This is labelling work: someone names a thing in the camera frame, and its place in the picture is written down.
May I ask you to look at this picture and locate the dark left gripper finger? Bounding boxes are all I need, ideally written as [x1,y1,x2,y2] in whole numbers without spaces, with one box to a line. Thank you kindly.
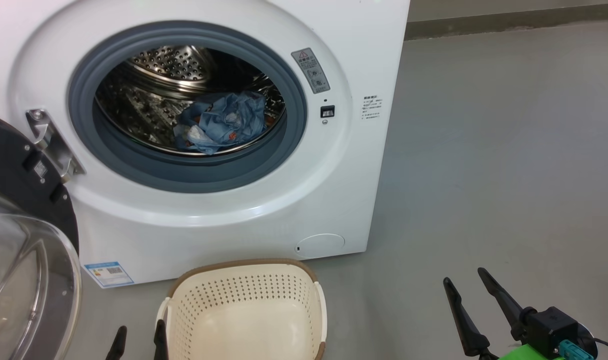
[153,320,169,360]
[105,326,128,360]

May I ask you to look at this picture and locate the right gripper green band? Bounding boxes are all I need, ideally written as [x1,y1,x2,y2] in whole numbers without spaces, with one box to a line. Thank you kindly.
[443,267,561,360]

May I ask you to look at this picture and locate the black-rimmed glass washer door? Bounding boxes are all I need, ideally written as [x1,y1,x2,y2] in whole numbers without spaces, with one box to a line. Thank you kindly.
[0,111,82,360]

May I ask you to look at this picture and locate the small white cloth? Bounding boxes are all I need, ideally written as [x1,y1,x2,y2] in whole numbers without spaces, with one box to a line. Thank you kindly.
[184,124,212,148]

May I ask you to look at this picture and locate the blue garment with orange print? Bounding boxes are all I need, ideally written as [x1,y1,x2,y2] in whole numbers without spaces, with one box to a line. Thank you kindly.
[173,91,268,156]

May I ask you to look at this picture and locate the cream perforated laundry basket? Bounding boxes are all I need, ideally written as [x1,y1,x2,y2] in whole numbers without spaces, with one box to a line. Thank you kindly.
[155,258,328,360]

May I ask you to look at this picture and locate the grey rubber door gasket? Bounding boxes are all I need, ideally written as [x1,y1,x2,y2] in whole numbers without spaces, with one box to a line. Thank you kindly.
[67,21,308,194]

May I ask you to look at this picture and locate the white front-load washing machine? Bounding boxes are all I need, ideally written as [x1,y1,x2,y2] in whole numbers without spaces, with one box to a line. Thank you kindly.
[0,0,411,290]

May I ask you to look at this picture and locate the metal door hinge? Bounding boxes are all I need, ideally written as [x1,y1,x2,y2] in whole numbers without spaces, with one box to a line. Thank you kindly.
[26,109,86,183]

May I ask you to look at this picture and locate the blue energy label sticker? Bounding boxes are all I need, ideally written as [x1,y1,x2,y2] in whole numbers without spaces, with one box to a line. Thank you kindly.
[83,261,135,289]

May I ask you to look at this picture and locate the round white filter cover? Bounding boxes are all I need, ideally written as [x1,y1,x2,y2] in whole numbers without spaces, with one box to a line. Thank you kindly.
[295,233,346,260]

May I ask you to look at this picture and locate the perforated steel washer drum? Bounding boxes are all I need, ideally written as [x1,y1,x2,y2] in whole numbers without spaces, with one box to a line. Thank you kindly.
[94,45,286,157]

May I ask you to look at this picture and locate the grey warning label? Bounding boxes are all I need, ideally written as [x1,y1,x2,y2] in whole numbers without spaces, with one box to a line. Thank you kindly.
[291,47,331,94]

